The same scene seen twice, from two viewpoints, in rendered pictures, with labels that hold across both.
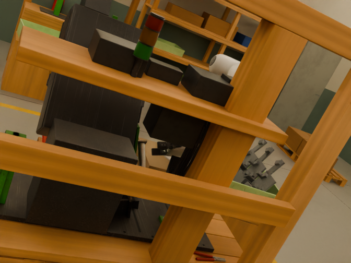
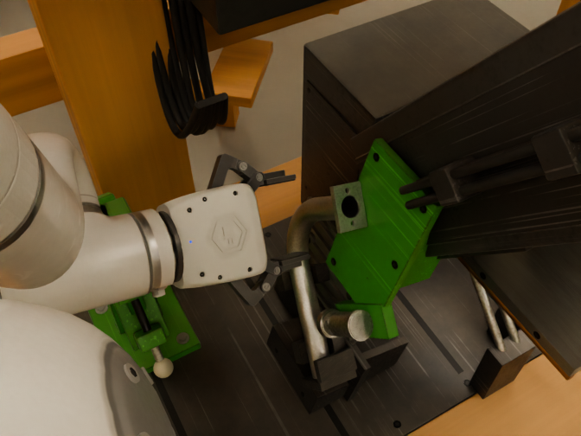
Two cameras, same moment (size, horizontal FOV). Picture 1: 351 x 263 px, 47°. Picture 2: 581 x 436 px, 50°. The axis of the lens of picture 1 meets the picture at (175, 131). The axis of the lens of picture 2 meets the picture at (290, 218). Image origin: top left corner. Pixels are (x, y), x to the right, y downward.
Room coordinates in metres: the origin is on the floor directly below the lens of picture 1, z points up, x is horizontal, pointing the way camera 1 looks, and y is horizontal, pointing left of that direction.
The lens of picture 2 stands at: (2.07, 0.02, 1.76)
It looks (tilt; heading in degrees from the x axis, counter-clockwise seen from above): 51 degrees down; 177
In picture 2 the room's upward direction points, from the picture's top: straight up
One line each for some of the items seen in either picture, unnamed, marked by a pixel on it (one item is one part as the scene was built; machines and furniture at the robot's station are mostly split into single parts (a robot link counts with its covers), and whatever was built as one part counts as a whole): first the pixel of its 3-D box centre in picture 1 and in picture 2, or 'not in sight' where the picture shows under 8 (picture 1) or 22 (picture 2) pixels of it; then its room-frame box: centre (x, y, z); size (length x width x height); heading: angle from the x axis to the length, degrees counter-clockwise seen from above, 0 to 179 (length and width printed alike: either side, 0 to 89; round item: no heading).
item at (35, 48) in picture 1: (162, 89); not in sight; (1.29, 0.10, 1.52); 0.90 x 0.25 x 0.04; 116
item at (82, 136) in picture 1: (81, 177); (410, 136); (1.35, 0.25, 1.07); 0.30 x 0.18 x 0.34; 116
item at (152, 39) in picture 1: (149, 36); not in sight; (1.20, 0.19, 1.67); 0.05 x 0.05 x 0.05
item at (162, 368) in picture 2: not in sight; (157, 355); (1.65, -0.15, 0.96); 0.06 x 0.03 x 0.06; 26
